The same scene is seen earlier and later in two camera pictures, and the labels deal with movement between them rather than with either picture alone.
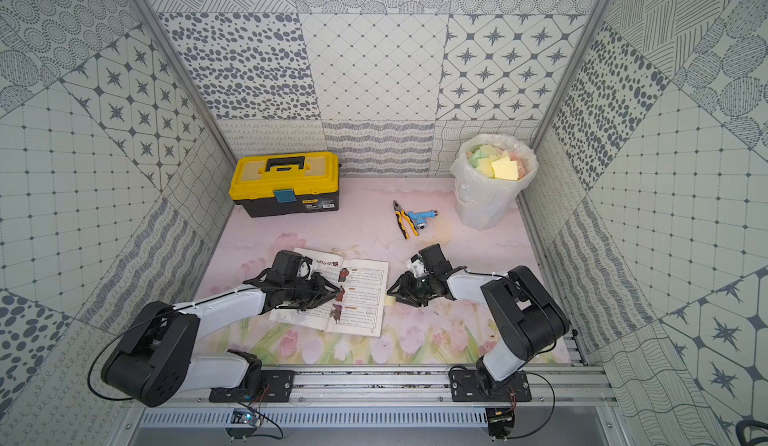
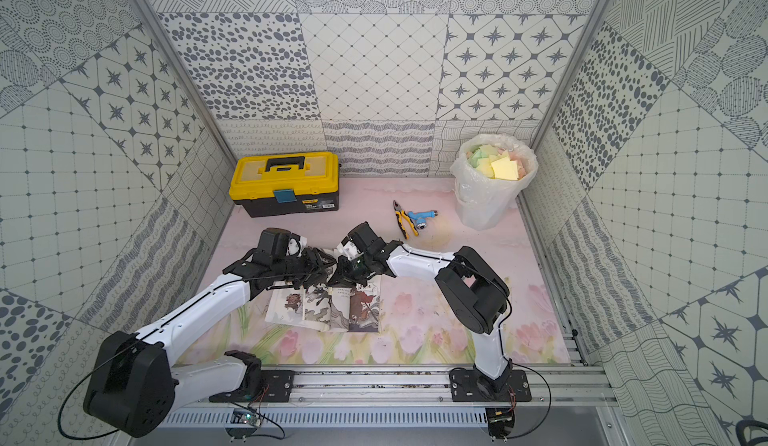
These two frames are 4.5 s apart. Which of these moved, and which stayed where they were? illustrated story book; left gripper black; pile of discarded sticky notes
Moved: left gripper black
Stayed: pile of discarded sticky notes; illustrated story book
